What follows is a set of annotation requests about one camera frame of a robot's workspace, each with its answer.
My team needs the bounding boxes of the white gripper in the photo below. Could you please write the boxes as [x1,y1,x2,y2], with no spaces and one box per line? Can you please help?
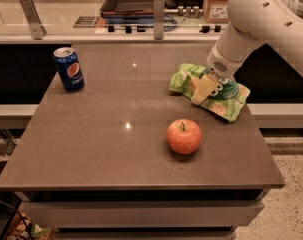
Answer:
[191,44,242,105]

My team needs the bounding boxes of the green rice chip bag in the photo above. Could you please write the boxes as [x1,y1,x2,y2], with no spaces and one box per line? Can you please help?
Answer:
[169,63,250,123]

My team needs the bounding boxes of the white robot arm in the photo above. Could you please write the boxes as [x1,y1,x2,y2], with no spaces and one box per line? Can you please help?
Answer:
[206,0,303,103]

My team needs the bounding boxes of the blue pepsi can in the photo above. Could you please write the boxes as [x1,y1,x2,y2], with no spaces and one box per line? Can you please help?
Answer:
[53,47,85,91]

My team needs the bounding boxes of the snack bag on floor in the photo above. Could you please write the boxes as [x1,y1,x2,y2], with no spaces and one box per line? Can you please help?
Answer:
[4,213,54,240]

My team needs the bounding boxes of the red apple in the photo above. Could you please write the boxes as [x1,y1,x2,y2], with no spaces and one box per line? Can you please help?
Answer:
[166,119,202,155]

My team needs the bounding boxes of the cardboard box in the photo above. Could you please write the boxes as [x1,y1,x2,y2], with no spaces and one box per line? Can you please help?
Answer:
[203,0,229,23]

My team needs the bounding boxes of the dark open tray box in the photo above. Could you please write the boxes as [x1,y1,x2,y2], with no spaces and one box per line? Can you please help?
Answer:
[100,0,154,16]

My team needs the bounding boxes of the middle metal glass bracket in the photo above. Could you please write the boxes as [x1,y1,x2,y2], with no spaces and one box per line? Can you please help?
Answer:
[153,0,165,40]

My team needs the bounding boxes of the metal glass bracket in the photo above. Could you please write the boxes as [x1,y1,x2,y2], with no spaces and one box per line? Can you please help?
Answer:
[19,0,46,40]
[153,0,165,40]

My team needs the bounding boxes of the left metal glass bracket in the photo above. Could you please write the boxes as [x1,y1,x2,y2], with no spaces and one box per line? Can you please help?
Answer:
[19,0,46,40]

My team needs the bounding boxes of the black cable on floor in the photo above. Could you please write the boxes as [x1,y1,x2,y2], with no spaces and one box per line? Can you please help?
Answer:
[0,197,35,240]

